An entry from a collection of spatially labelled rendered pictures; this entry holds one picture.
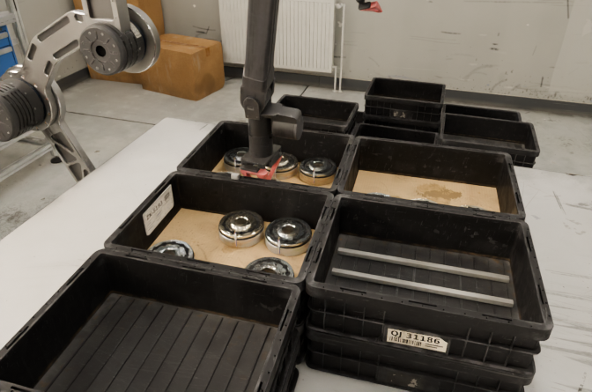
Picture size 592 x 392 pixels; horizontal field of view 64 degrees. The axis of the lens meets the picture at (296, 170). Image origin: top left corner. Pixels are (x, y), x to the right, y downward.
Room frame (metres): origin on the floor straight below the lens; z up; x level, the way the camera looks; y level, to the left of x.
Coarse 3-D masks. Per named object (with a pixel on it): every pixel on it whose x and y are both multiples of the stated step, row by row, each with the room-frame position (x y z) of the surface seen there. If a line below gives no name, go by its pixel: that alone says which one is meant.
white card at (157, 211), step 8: (168, 192) 0.93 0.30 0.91; (160, 200) 0.90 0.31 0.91; (168, 200) 0.93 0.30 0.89; (152, 208) 0.86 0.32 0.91; (160, 208) 0.89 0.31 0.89; (168, 208) 0.92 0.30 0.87; (144, 216) 0.83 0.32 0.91; (152, 216) 0.86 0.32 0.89; (160, 216) 0.89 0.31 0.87; (144, 224) 0.83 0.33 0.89; (152, 224) 0.85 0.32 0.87
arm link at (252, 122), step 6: (252, 120) 1.00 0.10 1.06; (258, 120) 1.00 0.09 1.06; (264, 120) 1.00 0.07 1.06; (270, 120) 1.01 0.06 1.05; (252, 126) 1.00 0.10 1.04; (258, 126) 1.00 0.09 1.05; (264, 126) 1.00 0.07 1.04; (270, 126) 1.01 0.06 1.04; (252, 132) 1.00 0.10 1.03; (258, 132) 1.00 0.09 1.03; (264, 132) 1.00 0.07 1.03; (270, 132) 1.01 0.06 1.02
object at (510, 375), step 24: (312, 336) 0.60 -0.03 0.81; (336, 336) 0.59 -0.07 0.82; (312, 360) 0.61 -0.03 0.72; (336, 360) 0.60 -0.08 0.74; (360, 360) 0.58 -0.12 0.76; (384, 360) 0.58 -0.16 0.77; (408, 360) 0.56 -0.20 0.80; (432, 360) 0.55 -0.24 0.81; (456, 360) 0.54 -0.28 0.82; (384, 384) 0.57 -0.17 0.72; (408, 384) 0.56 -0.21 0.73; (432, 384) 0.55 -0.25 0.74; (456, 384) 0.54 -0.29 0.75; (480, 384) 0.53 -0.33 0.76; (504, 384) 0.52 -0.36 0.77; (528, 384) 0.51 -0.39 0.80
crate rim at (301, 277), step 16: (192, 176) 0.97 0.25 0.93; (208, 176) 0.97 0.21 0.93; (304, 192) 0.90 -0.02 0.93; (320, 192) 0.89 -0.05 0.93; (144, 208) 0.84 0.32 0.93; (128, 224) 0.78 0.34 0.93; (320, 224) 0.78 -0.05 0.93; (112, 240) 0.72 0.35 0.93; (160, 256) 0.68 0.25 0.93; (176, 256) 0.68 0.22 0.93; (240, 272) 0.64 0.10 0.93; (256, 272) 0.64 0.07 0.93; (304, 272) 0.64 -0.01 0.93; (304, 288) 0.62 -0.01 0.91
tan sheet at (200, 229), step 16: (176, 224) 0.91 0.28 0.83; (192, 224) 0.91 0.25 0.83; (208, 224) 0.91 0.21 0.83; (160, 240) 0.85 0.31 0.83; (192, 240) 0.85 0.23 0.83; (208, 240) 0.85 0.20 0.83; (208, 256) 0.79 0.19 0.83; (224, 256) 0.79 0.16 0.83; (240, 256) 0.79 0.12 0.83; (256, 256) 0.79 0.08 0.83; (272, 256) 0.79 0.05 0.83; (288, 256) 0.79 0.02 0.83; (304, 256) 0.79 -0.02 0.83
